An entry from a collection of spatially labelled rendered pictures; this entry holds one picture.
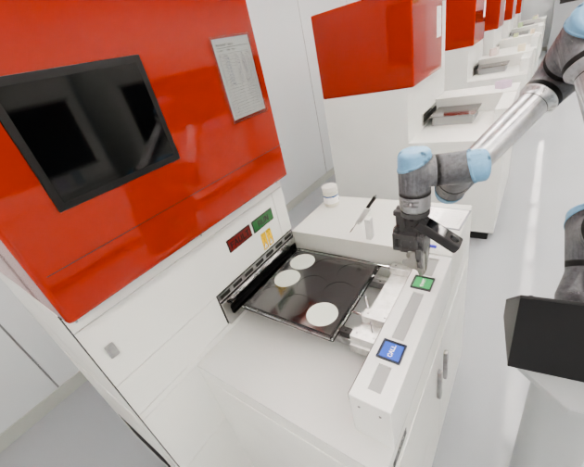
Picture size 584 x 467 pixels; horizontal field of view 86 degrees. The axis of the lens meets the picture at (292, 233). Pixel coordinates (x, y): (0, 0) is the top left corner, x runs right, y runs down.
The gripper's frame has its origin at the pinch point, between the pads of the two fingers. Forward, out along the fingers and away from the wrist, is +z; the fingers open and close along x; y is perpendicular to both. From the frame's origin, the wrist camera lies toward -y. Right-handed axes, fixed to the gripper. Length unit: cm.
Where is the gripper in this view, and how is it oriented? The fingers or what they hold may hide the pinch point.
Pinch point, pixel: (424, 271)
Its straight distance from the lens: 96.4
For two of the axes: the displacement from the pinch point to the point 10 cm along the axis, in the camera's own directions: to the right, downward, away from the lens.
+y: -8.0, -1.3, 5.8
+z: 2.1, 8.5, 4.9
